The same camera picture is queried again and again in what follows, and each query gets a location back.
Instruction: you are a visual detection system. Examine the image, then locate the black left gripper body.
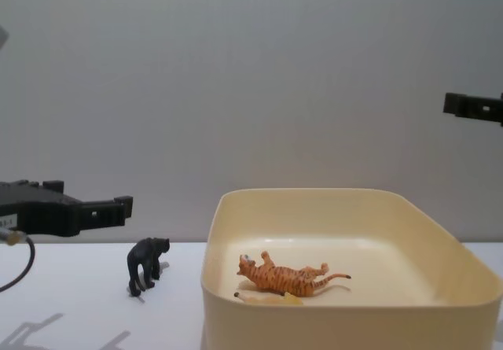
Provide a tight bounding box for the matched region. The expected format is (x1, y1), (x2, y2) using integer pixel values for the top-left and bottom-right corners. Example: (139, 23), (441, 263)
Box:
(0, 179), (83, 238)

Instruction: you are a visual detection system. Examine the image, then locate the black panther toy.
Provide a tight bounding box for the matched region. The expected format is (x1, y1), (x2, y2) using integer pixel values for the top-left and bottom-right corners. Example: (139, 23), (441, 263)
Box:
(126, 237), (171, 298)

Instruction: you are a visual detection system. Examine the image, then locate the orange striped tiger toy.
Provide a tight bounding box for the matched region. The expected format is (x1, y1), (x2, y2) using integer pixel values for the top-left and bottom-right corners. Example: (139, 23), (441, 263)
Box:
(236, 250), (352, 298)

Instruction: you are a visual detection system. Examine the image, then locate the cream plastic tub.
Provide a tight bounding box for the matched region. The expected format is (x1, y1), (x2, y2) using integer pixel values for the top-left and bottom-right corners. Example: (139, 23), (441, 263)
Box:
(200, 187), (503, 350)

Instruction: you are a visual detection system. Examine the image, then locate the thin dark gripper cable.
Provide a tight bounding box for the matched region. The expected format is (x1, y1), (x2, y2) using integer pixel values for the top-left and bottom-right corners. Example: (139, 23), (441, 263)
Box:
(0, 228), (37, 293)

